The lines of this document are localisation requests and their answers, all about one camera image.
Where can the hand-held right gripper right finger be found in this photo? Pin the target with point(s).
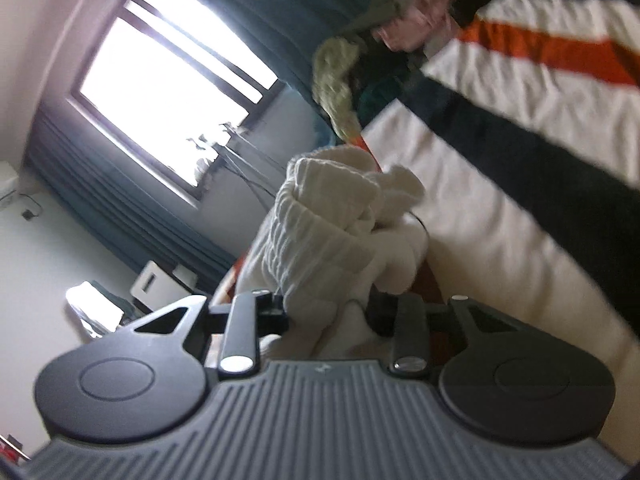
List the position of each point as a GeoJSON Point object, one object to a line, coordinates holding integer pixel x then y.
{"type": "Point", "coordinates": [381, 312]}

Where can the striped blanket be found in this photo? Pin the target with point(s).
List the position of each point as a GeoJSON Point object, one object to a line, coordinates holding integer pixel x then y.
{"type": "Point", "coordinates": [500, 200]}

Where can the dark green clothes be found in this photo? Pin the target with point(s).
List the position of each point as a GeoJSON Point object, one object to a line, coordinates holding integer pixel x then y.
{"type": "Point", "coordinates": [377, 100]}

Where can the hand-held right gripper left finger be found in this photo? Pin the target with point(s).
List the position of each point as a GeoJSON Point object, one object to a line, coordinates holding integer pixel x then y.
{"type": "Point", "coordinates": [272, 312]}

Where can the dark framed window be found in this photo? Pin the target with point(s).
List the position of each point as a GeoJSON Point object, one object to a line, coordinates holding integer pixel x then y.
{"type": "Point", "coordinates": [160, 80]}

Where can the white garment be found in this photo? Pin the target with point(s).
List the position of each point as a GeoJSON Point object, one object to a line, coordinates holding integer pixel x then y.
{"type": "Point", "coordinates": [320, 225]}

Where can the white backed chair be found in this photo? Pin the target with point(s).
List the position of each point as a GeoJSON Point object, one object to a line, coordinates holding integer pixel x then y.
{"type": "Point", "coordinates": [160, 285]}

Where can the pink garment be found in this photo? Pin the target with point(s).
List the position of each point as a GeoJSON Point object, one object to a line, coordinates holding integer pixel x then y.
{"type": "Point", "coordinates": [415, 20]}

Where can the olive garment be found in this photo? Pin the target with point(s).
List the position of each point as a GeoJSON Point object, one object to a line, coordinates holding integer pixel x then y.
{"type": "Point", "coordinates": [380, 12]}

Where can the white air conditioner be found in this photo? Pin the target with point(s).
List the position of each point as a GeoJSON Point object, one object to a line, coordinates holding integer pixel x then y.
{"type": "Point", "coordinates": [7, 182]}

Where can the wall socket with plug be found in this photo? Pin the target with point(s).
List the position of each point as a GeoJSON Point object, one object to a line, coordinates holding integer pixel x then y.
{"type": "Point", "coordinates": [29, 214]}

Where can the white garment steamer stand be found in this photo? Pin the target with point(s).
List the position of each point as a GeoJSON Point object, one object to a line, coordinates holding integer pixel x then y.
{"type": "Point", "coordinates": [235, 160]}

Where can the lit vanity mirror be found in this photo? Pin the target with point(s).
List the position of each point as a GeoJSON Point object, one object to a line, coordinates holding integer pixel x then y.
{"type": "Point", "coordinates": [92, 307]}

